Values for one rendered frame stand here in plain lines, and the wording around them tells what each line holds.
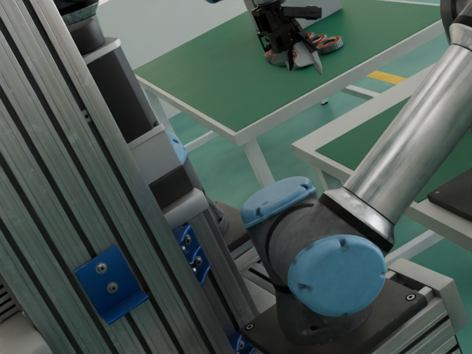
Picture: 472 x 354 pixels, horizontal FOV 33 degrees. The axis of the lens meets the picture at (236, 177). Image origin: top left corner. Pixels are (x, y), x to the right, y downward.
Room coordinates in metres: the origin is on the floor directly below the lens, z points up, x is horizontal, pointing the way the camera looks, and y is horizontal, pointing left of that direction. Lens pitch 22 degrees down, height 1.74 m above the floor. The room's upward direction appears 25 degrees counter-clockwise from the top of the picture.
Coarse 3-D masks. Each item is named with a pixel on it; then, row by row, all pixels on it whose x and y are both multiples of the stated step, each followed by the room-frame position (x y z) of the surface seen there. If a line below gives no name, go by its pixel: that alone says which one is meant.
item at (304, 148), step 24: (384, 96) 2.55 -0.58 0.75; (408, 96) 2.46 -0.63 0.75; (336, 120) 2.54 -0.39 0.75; (360, 120) 2.45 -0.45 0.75; (312, 144) 2.44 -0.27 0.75; (336, 168) 2.19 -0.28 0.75; (408, 216) 1.82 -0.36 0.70; (432, 216) 1.69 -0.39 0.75; (456, 216) 1.65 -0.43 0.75; (456, 240) 1.61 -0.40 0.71
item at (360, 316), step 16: (288, 288) 1.03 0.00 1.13; (288, 304) 1.03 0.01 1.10; (304, 304) 1.02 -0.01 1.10; (288, 320) 1.04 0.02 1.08; (304, 320) 1.02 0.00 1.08; (320, 320) 1.00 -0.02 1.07; (336, 320) 1.00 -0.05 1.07; (352, 320) 1.00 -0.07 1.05; (288, 336) 1.04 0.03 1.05; (304, 336) 1.01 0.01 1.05; (320, 336) 1.00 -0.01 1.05; (336, 336) 1.00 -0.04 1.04
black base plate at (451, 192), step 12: (456, 180) 1.77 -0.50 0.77; (468, 180) 1.74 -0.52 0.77; (432, 192) 1.76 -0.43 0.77; (444, 192) 1.73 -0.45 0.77; (456, 192) 1.71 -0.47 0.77; (468, 192) 1.68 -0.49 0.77; (444, 204) 1.69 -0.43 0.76; (456, 204) 1.66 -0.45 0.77; (468, 204) 1.63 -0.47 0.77; (468, 216) 1.60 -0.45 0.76
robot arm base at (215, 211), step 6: (204, 192) 1.53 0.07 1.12; (210, 204) 1.52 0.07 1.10; (210, 210) 1.50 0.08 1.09; (216, 210) 1.52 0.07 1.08; (216, 216) 1.52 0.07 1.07; (222, 216) 1.52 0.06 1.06; (216, 222) 1.49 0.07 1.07; (222, 222) 1.50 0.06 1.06; (228, 222) 1.53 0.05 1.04; (222, 228) 1.49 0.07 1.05; (222, 234) 1.48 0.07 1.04
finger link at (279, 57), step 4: (292, 48) 1.93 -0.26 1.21; (284, 52) 1.94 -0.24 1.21; (288, 52) 1.93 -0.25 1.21; (276, 56) 1.93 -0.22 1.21; (280, 56) 1.93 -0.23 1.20; (284, 56) 1.94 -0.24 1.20; (288, 56) 1.93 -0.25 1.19; (292, 56) 1.94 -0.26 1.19; (272, 60) 1.93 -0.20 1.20; (276, 60) 1.93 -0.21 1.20; (280, 60) 1.94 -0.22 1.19; (284, 60) 1.95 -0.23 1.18; (288, 60) 1.94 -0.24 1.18; (292, 60) 1.95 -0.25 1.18; (288, 64) 1.95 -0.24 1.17; (292, 64) 1.95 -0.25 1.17; (288, 68) 1.96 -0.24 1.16
